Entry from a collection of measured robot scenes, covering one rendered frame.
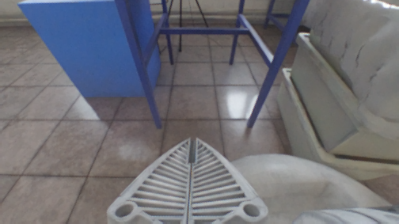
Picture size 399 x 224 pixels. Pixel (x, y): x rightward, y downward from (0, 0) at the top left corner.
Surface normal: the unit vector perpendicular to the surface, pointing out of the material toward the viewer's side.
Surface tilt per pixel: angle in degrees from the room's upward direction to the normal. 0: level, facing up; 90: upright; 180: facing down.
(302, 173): 1
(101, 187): 0
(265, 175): 0
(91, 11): 90
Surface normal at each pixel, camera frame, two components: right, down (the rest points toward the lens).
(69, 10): 0.02, 0.71
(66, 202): 0.01, -0.70
